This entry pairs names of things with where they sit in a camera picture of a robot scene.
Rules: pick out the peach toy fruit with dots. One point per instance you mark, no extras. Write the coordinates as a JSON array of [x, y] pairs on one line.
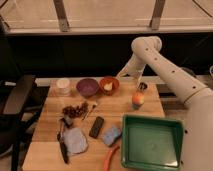
[[137, 100]]

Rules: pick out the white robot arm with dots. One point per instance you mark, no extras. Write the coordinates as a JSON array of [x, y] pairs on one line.
[[197, 149]]

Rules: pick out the green tray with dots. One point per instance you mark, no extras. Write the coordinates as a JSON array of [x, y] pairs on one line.
[[150, 143]]

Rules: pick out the bunch of dark grapes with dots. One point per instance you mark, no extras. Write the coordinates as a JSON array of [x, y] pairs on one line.
[[75, 111]]

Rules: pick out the pale item in orange bowl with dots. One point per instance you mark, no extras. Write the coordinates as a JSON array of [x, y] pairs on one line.
[[108, 86]]

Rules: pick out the blue sponge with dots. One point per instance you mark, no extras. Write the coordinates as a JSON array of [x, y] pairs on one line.
[[111, 135]]

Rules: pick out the orange bowl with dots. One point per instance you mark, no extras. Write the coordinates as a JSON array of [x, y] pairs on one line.
[[109, 79]]

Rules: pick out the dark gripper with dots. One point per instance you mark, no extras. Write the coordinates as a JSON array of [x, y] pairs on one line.
[[142, 86]]

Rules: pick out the light blue cloth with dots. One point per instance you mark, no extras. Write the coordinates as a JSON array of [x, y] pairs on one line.
[[75, 141]]

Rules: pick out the purple bowl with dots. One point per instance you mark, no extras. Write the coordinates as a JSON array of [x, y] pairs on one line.
[[87, 87]]

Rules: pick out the white plastic cup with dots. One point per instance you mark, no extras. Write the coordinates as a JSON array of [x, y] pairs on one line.
[[63, 86]]

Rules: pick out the black rectangular block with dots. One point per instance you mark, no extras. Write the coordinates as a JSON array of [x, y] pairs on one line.
[[96, 127]]

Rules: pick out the black chair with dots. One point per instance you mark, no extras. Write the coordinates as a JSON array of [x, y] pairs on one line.
[[16, 90]]

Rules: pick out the small spoon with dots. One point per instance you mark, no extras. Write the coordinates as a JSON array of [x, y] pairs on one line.
[[90, 110]]

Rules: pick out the orange carrot toy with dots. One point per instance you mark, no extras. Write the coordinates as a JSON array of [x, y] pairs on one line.
[[107, 160]]

